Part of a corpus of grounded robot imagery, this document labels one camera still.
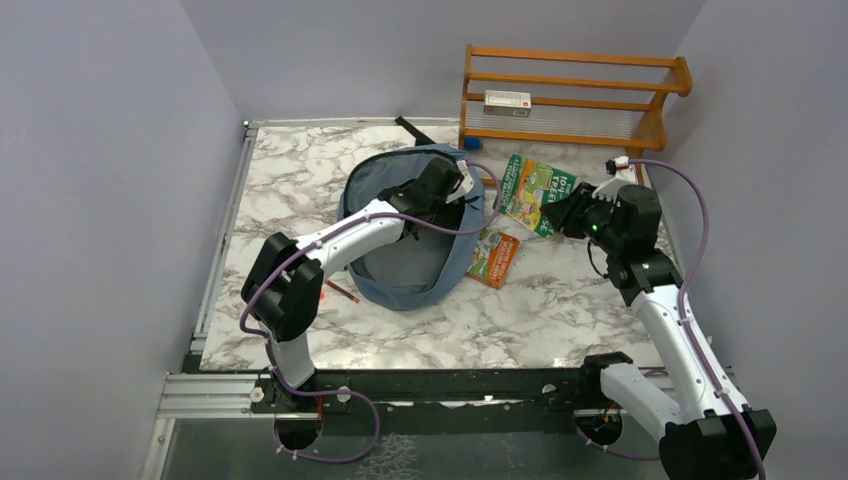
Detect orange treehouse book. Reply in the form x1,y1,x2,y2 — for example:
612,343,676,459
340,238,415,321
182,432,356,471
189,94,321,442
465,228,520,289

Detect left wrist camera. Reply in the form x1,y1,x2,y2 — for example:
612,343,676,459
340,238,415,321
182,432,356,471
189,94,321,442
446,160,475,203

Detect red pen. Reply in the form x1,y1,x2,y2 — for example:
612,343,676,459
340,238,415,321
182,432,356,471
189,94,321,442
325,280,360,303

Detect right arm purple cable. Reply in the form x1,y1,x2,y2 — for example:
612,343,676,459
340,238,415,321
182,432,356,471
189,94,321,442
574,157,770,480

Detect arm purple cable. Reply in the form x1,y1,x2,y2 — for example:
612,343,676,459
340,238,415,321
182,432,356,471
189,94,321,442
238,160,505,463
574,157,770,480

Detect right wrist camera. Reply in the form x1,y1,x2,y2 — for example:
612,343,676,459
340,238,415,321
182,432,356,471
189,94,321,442
593,155,636,202

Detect blue student backpack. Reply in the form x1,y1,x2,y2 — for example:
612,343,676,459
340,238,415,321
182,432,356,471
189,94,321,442
338,116,487,311

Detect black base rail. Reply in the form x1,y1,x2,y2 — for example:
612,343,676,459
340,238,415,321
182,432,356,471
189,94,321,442
182,354,664,439

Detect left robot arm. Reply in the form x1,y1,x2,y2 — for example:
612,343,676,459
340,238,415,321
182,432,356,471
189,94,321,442
241,145,484,411

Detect small red white box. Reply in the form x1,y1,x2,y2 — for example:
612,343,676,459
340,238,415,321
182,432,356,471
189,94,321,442
627,164,642,185

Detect small blue object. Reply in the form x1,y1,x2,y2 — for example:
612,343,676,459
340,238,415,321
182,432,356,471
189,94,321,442
463,137,483,151

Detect white box on shelf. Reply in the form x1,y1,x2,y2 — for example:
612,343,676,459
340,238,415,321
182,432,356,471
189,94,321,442
483,90,532,118

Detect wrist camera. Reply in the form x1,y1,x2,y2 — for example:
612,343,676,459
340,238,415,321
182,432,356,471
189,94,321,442
593,155,636,202
446,160,475,203

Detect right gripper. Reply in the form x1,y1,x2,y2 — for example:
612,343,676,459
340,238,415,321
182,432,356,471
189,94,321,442
541,181,625,254

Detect wooden shelf rack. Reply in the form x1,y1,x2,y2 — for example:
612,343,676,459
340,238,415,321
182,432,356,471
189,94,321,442
458,44,694,156

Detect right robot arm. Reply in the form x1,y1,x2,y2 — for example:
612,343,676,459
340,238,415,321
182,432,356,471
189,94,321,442
541,183,777,479

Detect green treehouse book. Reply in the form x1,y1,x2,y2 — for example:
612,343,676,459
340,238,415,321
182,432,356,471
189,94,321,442
499,154,578,237

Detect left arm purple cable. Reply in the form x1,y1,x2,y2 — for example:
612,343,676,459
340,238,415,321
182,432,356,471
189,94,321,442
238,160,505,463

